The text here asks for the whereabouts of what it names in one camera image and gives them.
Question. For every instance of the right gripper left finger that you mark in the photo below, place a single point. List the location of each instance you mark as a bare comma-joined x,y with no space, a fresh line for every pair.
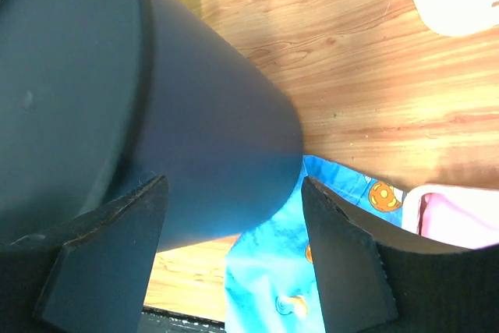
89,274

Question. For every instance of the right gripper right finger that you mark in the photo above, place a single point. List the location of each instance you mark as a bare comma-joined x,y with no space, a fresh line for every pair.
373,276

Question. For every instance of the large black cylindrical container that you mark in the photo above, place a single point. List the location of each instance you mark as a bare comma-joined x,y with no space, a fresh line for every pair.
99,96

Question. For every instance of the pink perforated basket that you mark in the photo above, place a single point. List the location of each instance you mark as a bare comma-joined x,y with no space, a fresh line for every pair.
413,202

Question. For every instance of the blue patterned cloth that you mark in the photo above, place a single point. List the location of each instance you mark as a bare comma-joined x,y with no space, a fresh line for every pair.
270,283

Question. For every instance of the pink cloth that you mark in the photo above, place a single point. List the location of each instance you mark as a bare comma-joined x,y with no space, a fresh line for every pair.
467,220

